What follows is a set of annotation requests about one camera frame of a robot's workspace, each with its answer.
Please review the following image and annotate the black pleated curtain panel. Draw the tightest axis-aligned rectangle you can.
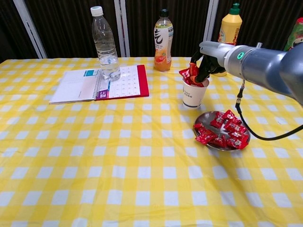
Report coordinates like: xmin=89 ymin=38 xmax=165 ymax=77
xmin=0 ymin=0 xmax=41 ymax=63
xmin=125 ymin=0 xmax=210 ymax=57
xmin=23 ymin=0 xmax=123 ymax=59
xmin=208 ymin=0 xmax=303 ymax=52

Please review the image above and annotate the orange drink bottle black cap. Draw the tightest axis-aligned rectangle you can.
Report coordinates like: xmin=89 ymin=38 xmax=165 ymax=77
xmin=153 ymin=9 xmax=174 ymax=72

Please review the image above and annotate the yellow white checked tablecloth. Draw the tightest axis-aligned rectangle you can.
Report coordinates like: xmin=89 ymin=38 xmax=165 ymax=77
xmin=0 ymin=56 xmax=303 ymax=227

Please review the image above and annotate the green Pringles can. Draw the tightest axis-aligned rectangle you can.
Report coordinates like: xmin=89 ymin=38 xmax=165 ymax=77
xmin=284 ymin=17 xmax=303 ymax=52

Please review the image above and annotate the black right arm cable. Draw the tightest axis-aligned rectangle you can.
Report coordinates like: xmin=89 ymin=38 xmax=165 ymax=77
xmin=235 ymin=80 xmax=303 ymax=141

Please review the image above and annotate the white paper cup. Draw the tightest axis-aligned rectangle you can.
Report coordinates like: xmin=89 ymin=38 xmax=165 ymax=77
xmin=182 ymin=78 xmax=210 ymax=109

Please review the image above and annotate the open spiral calendar notebook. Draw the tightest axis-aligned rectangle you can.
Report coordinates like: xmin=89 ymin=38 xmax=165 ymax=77
xmin=49 ymin=64 xmax=150 ymax=105

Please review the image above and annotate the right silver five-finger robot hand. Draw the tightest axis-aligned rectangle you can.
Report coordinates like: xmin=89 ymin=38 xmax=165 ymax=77
xmin=189 ymin=41 xmax=228 ymax=85

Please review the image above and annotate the clear plastic water bottle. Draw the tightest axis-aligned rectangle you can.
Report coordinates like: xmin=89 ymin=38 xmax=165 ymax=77
xmin=90 ymin=6 xmax=122 ymax=82

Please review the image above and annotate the white metal frame post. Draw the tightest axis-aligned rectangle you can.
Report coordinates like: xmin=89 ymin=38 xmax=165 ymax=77
xmin=13 ymin=0 xmax=48 ymax=59
xmin=113 ymin=0 xmax=131 ymax=57
xmin=200 ymin=0 xmax=220 ymax=57

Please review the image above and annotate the yellow detergent bottle green cap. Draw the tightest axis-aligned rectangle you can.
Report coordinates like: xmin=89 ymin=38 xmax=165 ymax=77
xmin=217 ymin=3 xmax=243 ymax=77

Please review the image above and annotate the metal bowl with candies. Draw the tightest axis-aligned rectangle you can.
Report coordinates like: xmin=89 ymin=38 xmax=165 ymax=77
xmin=194 ymin=110 xmax=251 ymax=152

